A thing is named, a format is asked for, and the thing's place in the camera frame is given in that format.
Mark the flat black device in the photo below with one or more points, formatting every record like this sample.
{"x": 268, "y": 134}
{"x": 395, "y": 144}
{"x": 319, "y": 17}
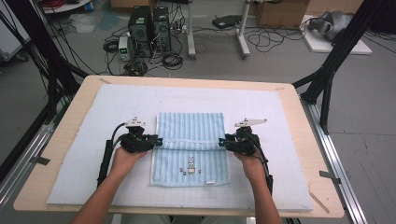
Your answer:
{"x": 227, "y": 21}

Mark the blue striped towel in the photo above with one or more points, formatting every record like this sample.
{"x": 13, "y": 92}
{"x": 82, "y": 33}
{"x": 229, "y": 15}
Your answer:
{"x": 190, "y": 168}

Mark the black computer tower with label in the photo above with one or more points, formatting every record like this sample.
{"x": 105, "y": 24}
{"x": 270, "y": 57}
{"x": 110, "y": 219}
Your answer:
{"x": 140, "y": 28}

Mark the white foam mat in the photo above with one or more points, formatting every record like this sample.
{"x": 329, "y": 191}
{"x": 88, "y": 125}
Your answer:
{"x": 93, "y": 109}

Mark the white desk with grey legs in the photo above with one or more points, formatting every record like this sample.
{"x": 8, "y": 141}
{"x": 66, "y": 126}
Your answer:
{"x": 190, "y": 37}

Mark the grey rounded device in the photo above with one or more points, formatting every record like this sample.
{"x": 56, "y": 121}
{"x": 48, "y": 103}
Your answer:
{"x": 334, "y": 23}

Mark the white floor board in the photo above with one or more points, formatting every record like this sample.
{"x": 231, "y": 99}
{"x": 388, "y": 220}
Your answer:
{"x": 358, "y": 48}

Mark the person's left hand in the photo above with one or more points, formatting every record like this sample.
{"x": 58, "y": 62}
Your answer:
{"x": 124, "y": 163}

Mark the white power supply unit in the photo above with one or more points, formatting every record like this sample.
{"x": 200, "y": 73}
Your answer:
{"x": 124, "y": 48}

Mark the open cardboard box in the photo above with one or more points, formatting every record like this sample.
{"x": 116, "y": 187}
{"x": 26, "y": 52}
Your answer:
{"x": 280, "y": 14}

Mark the grey tape strip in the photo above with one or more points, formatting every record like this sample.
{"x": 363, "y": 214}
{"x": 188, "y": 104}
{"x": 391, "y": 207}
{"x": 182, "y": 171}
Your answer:
{"x": 330, "y": 176}
{"x": 40, "y": 160}

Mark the thin wooden stick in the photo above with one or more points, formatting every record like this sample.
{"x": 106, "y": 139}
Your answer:
{"x": 319, "y": 201}

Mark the clear plastic bag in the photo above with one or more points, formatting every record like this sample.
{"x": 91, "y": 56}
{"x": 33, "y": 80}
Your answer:
{"x": 81, "y": 23}

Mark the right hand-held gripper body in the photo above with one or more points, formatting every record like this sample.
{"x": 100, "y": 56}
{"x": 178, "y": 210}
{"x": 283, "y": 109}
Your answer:
{"x": 244, "y": 143}

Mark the black computer tower with fan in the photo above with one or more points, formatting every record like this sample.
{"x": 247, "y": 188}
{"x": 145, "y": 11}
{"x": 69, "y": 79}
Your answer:
{"x": 162, "y": 29}

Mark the aluminium rail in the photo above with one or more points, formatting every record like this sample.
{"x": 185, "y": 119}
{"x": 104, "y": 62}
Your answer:
{"x": 21, "y": 161}
{"x": 339, "y": 174}

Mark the person's right hand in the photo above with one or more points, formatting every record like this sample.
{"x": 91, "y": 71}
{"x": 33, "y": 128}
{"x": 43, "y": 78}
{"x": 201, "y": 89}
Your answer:
{"x": 253, "y": 168}

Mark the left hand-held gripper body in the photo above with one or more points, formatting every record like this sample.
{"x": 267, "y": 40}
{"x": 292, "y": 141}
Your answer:
{"x": 135, "y": 142}

